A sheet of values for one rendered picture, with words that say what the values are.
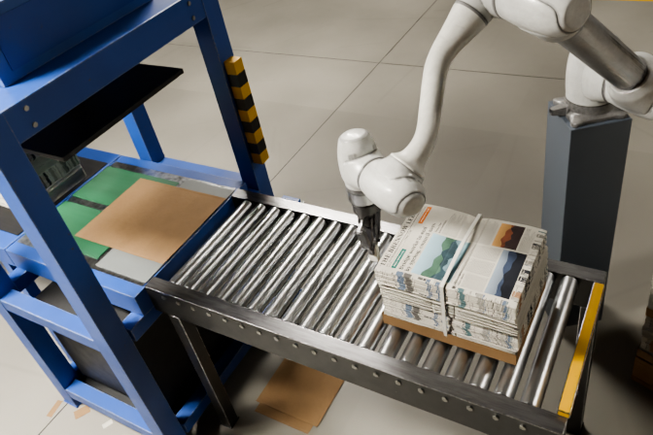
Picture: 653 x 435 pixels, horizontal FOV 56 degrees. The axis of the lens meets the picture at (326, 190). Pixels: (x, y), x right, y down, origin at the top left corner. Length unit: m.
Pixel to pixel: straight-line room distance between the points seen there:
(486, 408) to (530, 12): 0.94
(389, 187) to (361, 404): 1.35
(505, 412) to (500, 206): 1.89
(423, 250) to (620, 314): 1.43
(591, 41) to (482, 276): 0.64
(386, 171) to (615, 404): 1.51
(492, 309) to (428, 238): 0.27
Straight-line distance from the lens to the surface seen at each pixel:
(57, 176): 2.77
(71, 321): 2.33
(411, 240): 1.68
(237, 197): 2.37
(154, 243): 2.30
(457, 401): 1.65
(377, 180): 1.46
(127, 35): 1.96
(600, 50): 1.73
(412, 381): 1.67
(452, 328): 1.68
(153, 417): 2.45
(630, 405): 2.65
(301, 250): 2.07
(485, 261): 1.61
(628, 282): 3.05
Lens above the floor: 2.17
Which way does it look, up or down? 37 degrees down
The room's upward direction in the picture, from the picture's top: 12 degrees counter-clockwise
